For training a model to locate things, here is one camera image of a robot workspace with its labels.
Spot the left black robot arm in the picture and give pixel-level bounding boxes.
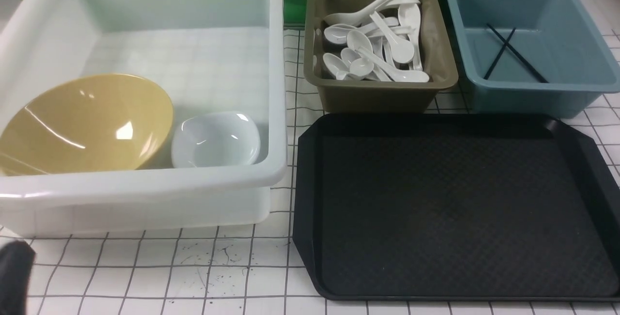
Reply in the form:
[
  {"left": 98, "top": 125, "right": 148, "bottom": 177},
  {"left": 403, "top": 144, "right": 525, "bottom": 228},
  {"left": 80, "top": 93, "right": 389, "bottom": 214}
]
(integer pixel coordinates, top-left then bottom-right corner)
[{"left": 0, "top": 240, "right": 36, "bottom": 315}]

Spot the white spoon front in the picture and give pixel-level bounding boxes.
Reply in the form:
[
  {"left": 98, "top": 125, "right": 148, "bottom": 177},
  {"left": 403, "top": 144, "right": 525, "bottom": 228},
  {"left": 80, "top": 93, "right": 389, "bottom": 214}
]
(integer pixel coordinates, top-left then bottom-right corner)
[{"left": 347, "top": 30, "right": 430, "bottom": 83}]

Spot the white spoon right side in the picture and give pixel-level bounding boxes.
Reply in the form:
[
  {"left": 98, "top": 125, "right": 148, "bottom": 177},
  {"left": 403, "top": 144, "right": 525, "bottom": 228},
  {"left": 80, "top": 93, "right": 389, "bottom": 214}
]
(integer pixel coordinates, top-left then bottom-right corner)
[{"left": 397, "top": 3, "right": 423, "bottom": 71}]

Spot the long white spoon top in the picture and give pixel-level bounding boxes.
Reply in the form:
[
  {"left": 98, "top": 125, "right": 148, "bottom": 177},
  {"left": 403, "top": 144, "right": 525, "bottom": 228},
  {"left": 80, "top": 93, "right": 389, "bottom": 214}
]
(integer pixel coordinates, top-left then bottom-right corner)
[{"left": 324, "top": 0, "right": 387, "bottom": 26}]

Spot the white soup spoon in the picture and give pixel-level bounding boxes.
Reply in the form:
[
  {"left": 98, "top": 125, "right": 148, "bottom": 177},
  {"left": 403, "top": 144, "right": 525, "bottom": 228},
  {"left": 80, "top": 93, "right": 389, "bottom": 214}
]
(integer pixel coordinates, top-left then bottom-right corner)
[{"left": 323, "top": 48, "right": 374, "bottom": 80}]

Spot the large white plastic tub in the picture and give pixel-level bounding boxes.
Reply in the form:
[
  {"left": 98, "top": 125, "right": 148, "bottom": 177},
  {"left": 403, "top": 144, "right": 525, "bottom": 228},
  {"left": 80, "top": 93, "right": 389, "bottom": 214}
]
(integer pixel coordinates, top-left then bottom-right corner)
[{"left": 1, "top": 0, "right": 287, "bottom": 238}]

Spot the white spoon left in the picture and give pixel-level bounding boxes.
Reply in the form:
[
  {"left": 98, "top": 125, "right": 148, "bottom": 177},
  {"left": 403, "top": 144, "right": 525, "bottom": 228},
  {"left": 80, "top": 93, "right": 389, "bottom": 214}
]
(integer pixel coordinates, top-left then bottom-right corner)
[{"left": 324, "top": 24, "right": 357, "bottom": 46}]

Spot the small white square dish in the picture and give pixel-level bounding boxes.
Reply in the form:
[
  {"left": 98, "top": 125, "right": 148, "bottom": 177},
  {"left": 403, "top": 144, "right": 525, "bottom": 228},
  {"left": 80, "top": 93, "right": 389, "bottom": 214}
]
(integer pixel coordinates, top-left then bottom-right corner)
[{"left": 171, "top": 111, "right": 261, "bottom": 168}]

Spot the white spoon centre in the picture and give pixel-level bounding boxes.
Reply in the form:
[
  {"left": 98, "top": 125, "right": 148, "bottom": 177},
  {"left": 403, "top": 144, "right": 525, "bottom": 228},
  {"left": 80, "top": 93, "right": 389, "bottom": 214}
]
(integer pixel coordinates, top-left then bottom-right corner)
[{"left": 370, "top": 12, "right": 416, "bottom": 64}]

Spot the olive brown spoon bin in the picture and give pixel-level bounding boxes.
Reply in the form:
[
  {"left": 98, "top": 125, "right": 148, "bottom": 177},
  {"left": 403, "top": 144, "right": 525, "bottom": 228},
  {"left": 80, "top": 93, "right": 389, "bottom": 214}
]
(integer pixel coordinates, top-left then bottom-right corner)
[{"left": 304, "top": 0, "right": 458, "bottom": 113}]

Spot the blue plastic bin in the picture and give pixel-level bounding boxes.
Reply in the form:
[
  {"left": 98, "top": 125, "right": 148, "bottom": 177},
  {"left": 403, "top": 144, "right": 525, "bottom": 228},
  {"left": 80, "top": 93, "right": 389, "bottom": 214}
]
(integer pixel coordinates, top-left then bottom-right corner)
[{"left": 448, "top": 0, "right": 620, "bottom": 118}]

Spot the black chopstick gold band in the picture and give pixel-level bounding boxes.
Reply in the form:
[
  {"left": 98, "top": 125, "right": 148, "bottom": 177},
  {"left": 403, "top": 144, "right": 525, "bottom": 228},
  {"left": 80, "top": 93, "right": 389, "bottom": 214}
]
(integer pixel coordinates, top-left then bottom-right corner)
[
  {"left": 483, "top": 27, "right": 516, "bottom": 79},
  {"left": 486, "top": 23, "right": 549, "bottom": 84}
]

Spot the yellow noodle bowl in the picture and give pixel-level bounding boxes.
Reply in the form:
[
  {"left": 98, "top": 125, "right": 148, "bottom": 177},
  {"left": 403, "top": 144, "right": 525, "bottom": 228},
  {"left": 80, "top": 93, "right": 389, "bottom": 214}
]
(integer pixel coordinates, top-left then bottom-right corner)
[{"left": 1, "top": 74, "right": 174, "bottom": 176}]

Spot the black serving tray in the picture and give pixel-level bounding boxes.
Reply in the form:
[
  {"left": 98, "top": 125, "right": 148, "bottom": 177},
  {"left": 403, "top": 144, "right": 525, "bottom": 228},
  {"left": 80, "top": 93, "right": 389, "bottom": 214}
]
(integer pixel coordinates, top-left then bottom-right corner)
[{"left": 292, "top": 113, "right": 619, "bottom": 302}]

